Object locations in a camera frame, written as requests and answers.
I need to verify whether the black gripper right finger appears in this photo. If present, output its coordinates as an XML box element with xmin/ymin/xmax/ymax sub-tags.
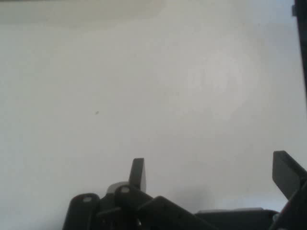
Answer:
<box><xmin>268</xmin><ymin>150</ymin><xmax>307</xmax><ymax>230</ymax></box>

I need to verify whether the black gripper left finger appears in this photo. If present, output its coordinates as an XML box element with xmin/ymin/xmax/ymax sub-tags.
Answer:
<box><xmin>61</xmin><ymin>158</ymin><xmax>192</xmax><ymax>230</ymax></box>

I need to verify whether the dark green two-slot toaster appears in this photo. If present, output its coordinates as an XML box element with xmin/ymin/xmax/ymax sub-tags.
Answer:
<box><xmin>291</xmin><ymin>0</ymin><xmax>307</xmax><ymax>103</ymax></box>

